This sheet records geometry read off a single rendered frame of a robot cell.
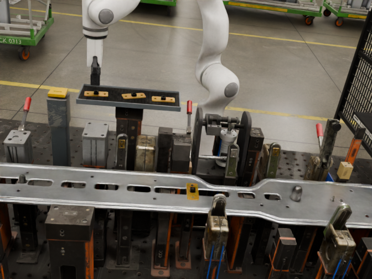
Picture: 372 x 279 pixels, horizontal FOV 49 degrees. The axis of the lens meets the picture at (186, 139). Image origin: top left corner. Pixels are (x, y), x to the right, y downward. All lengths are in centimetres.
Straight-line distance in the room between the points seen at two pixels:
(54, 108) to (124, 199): 47
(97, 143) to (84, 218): 31
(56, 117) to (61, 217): 50
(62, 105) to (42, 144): 61
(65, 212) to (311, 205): 76
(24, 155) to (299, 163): 134
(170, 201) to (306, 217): 42
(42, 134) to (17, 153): 75
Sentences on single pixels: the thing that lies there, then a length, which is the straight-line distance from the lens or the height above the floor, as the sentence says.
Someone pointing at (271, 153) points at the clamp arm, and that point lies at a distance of 147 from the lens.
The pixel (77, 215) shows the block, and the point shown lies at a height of 103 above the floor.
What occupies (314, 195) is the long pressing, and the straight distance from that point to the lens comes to 145.
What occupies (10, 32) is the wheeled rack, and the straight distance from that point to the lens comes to 514.
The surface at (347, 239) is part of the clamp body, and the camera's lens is 125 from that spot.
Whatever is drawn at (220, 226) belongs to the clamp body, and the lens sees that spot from 116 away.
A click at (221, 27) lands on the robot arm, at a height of 140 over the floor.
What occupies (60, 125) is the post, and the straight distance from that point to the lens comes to 159.
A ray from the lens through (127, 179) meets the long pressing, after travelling 136.
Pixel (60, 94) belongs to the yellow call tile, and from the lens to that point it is 154.
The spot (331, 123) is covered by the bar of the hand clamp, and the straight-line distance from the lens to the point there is 148.
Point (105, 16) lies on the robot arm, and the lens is 133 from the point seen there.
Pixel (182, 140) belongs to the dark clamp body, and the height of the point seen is 108.
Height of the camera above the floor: 181
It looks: 30 degrees down
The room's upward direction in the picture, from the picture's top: 7 degrees clockwise
